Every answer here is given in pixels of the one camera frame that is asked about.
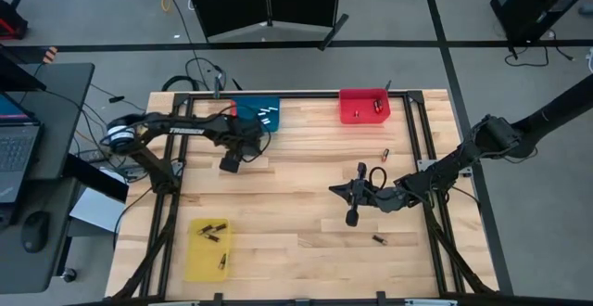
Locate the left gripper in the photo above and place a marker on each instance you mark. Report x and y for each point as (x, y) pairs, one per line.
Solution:
(243, 139)

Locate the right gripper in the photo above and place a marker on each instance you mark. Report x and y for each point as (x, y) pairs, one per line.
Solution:
(366, 195)

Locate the blue plastic bin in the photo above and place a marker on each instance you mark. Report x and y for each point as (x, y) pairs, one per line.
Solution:
(252, 104)

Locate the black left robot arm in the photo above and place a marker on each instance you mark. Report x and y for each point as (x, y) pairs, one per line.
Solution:
(185, 130)

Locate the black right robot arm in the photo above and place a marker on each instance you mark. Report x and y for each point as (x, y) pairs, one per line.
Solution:
(445, 171)

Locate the red plastic bin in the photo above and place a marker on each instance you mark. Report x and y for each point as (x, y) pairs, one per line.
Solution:
(359, 99)

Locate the yellow plastic bin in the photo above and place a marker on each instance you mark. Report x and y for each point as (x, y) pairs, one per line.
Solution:
(199, 269)

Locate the black folding screen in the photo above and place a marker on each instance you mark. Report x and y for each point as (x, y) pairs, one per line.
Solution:
(231, 0)

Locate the black panel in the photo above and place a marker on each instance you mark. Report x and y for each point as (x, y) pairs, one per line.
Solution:
(92, 178)

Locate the grey flat box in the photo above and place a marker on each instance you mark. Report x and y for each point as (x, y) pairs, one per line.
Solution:
(95, 211)

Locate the black desk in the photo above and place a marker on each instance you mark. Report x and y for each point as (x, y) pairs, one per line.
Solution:
(65, 111)

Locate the orange black striped object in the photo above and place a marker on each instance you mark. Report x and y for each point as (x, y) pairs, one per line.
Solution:
(50, 55)

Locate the black caster wheel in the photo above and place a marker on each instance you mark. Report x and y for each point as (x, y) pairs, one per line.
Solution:
(69, 275)

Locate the dark grey laptop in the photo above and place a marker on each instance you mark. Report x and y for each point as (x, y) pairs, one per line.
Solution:
(18, 153)

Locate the black computer mouse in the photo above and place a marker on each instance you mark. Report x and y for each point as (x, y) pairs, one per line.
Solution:
(36, 232)

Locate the black pole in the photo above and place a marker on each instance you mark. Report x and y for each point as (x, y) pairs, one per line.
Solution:
(565, 104)

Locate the black monitor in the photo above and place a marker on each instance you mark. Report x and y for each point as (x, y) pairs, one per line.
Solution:
(14, 74)

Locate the black equipment cases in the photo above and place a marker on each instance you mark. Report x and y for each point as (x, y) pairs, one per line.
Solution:
(533, 0)

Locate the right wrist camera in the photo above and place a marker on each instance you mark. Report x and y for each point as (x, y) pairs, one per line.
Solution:
(352, 216)

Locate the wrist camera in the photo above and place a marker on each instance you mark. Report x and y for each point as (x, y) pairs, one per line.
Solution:
(230, 163)
(352, 216)

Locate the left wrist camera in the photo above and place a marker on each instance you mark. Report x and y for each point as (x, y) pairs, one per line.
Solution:
(230, 163)

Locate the black aluminium table frame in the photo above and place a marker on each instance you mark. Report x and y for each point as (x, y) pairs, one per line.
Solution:
(306, 95)

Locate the silver metal bracket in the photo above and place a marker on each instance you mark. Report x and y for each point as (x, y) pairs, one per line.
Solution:
(465, 172)

